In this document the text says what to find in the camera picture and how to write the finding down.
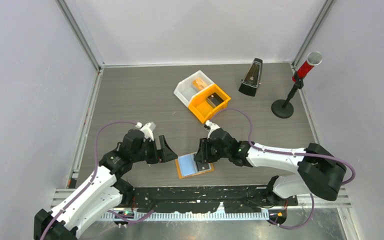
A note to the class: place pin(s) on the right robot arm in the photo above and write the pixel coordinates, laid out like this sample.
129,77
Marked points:
313,170

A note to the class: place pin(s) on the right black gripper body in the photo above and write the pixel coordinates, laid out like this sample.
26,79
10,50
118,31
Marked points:
215,153

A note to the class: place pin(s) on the orange card holder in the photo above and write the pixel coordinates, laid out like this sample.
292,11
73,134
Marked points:
178,172

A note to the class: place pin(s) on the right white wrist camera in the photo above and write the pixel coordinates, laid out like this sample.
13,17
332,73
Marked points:
210,127

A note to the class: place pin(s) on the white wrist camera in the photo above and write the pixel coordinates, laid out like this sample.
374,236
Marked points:
210,127
147,129

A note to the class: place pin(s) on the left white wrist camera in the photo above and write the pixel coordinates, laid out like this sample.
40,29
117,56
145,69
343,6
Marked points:
147,129

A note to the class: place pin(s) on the orange box in white bin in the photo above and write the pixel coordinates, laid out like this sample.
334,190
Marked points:
199,84

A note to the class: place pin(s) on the blue credit card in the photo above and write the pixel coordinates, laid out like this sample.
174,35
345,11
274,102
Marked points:
186,165

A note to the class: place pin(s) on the white toothed rail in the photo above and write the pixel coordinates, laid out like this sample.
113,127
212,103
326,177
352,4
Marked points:
218,215

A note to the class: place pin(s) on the black microphone stand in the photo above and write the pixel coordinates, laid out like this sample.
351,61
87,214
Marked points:
282,108

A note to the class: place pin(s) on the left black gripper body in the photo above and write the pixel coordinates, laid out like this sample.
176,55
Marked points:
148,152

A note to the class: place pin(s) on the red microphone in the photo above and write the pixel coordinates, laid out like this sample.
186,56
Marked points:
313,59

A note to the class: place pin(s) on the black cards in yellow bin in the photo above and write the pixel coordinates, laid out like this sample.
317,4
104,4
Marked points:
214,100

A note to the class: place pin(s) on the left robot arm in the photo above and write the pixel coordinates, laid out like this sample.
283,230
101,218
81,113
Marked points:
103,190

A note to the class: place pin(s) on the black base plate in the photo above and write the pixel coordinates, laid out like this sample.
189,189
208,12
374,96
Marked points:
203,199

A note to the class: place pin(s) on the yellow plastic bin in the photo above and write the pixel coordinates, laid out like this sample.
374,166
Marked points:
201,109

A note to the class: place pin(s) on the white plastic bin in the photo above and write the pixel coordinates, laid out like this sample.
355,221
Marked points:
185,91

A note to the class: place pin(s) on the black metronome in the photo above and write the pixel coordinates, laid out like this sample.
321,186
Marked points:
252,80

